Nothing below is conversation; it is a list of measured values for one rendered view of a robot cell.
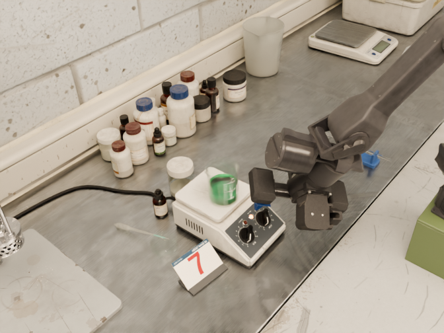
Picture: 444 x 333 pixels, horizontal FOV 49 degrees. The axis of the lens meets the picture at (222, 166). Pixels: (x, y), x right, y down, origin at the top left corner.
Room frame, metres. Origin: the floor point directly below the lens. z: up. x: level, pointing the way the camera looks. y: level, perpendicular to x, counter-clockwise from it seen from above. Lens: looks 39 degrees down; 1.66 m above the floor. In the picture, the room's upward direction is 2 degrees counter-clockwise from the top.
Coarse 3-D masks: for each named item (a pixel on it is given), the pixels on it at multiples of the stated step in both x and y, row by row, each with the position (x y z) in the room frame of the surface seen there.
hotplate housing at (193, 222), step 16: (176, 208) 0.72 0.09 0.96; (240, 208) 0.70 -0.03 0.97; (176, 224) 0.72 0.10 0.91; (192, 224) 0.69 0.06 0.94; (208, 224) 0.67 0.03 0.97; (224, 224) 0.66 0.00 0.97; (224, 240) 0.64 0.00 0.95; (272, 240) 0.66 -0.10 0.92; (240, 256) 0.61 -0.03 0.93; (256, 256) 0.62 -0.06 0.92
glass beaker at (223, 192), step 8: (216, 160) 0.74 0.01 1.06; (224, 160) 0.74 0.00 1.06; (232, 160) 0.74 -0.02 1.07; (208, 168) 0.72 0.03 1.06; (216, 168) 0.74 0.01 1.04; (224, 168) 0.74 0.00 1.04; (232, 168) 0.74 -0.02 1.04; (208, 176) 0.70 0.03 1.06; (232, 176) 0.69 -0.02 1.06; (208, 184) 0.70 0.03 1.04; (216, 184) 0.69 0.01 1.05; (224, 184) 0.69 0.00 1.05; (232, 184) 0.69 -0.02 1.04; (208, 192) 0.71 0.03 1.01; (216, 192) 0.69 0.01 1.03; (224, 192) 0.69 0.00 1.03; (232, 192) 0.69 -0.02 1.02; (216, 200) 0.69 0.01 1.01; (224, 200) 0.69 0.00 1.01; (232, 200) 0.69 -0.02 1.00
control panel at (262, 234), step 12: (252, 204) 0.72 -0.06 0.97; (240, 216) 0.68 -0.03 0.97; (276, 216) 0.71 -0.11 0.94; (228, 228) 0.65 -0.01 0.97; (240, 228) 0.66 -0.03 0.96; (264, 228) 0.67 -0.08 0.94; (276, 228) 0.68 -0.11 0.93; (240, 240) 0.64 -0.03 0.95; (264, 240) 0.65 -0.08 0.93; (252, 252) 0.62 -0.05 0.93
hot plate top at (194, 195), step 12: (192, 180) 0.77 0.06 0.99; (204, 180) 0.77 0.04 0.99; (240, 180) 0.77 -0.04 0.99; (180, 192) 0.74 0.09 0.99; (192, 192) 0.74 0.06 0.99; (204, 192) 0.73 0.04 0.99; (240, 192) 0.73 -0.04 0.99; (192, 204) 0.70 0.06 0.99; (204, 204) 0.70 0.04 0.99; (216, 216) 0.66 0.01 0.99
